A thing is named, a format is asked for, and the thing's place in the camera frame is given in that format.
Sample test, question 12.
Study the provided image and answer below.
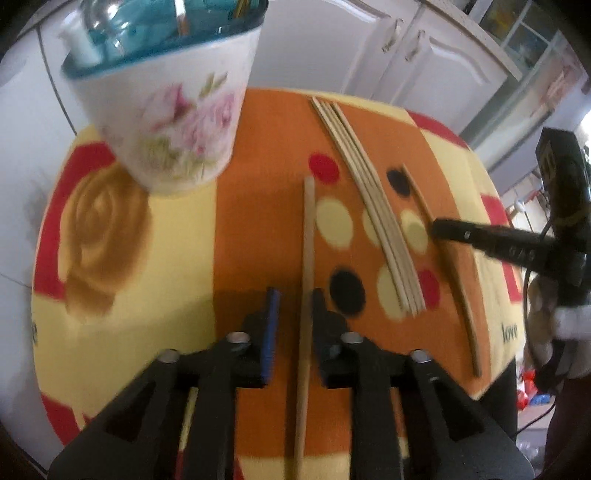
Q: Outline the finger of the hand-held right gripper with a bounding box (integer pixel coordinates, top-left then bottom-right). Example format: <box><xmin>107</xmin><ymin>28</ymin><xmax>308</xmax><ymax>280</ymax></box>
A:
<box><xmin>431</xmin><ymin>218</ymin><xmax>555</xmax><ymax>273</ymax></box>

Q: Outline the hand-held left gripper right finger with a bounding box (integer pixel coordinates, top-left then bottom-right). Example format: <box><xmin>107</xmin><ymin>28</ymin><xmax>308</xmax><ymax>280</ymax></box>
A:
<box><xmin>311</xmin><ymin>288</ymin><xmax>536</xmax><ymax>480</ymax></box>

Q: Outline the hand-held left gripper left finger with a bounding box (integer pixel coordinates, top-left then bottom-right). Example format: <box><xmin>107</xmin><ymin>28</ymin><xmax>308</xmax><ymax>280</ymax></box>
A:
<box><xmin>48</xmin><ymin>287</ymin><xmax>282</xmax><ymax>480</ymax></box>

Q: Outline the wooden chopstick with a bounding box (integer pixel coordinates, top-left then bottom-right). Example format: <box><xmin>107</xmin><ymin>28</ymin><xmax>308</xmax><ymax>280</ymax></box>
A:
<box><xmin>293</xmin><ymin>176</ymin><xmax>317</xmax><ymax>480</ymax></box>
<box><xmin>402</xmin><ymin>164</ymin><xmax>483</xmax><ymax>378</ymax></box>

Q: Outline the bundle of wooden chopsticks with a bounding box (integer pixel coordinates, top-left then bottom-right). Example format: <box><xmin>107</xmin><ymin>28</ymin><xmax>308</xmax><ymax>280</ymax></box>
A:
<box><xmin>310</xmin><ymin>97</ymin><xmax>426</xmax><ymax>319</ymax></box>

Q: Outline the floral white utensil holder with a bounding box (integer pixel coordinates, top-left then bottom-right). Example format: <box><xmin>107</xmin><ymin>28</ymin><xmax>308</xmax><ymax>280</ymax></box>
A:
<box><xmin>60</xmin><ymin>0</ymin><xmax>269</xmax><ymax>193</ymax></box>

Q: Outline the white handled utensil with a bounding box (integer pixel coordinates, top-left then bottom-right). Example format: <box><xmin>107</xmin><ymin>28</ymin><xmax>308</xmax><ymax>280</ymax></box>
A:
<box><xmin>59</xmin><ymin>22</ymin><xmax>100</xmax><ymax>65</ymax></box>

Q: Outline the metal spoon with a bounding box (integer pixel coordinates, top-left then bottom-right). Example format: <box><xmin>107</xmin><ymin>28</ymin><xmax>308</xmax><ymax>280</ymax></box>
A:
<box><xmin>81</xmin><ymin>0</ymin><xmax>127</xmax><ymax>31</ymax></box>

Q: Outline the person's right hand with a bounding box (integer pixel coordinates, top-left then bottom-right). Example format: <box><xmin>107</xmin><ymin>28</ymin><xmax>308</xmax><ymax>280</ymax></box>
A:
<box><xmin>529</xmin><ymin>277</ymin><xmax>591</xmax><ymax>379</ymax></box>

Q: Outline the printed rose blanket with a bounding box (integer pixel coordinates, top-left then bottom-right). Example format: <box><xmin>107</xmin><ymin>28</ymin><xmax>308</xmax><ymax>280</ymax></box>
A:
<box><xmin>30</xmin><ymin>88</ymin><xmax>527</xmax><ymax>480</ymax></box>

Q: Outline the red plastic bag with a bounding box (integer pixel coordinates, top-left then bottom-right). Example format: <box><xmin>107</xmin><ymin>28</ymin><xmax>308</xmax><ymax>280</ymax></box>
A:
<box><xmin>516</xmin><ymin>367</ymin><xmax>557</xmax><ymax>409</ymax></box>

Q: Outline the white cabinet door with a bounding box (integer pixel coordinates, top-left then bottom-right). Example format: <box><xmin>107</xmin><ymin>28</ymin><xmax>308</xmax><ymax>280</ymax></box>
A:
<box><xmin>369</xmin><ymin>0</ymin><xmax>513</xmax><ymax>144</ymax></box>
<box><xmin>0</xmin><ymin>28</ymin><xmax>77</xmax><ymax>278</ymax></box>
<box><xmin>245</xmin><ymin>0</ymin><xmax>407</xmax><ymax>100</ymax></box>

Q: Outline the glass door shelf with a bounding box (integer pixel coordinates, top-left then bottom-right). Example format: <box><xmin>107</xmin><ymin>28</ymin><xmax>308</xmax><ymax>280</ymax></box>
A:
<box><xmin>480</xmin><ymin>0</ymin><xmax>583</xmax><ymax>121</ymax></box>

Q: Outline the speckled stone countertop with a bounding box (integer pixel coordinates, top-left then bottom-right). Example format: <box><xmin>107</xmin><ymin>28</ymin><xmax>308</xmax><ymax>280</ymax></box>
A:
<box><xmin>429</xmin><ymin>0</ymin><xmax>525</xmax><ymax>81</ymax></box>

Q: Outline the ornate metal cabinet handle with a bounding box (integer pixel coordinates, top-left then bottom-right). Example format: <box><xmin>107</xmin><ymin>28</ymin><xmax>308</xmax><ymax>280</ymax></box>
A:
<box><xmin>404</xmin><ymin>30</ymin><xmax>426</xmax><ymax>63</ymax></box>
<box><xmin>382</xmin><ymin>18</ymin><xmax>403</xmax><ymax>52</ymax></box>

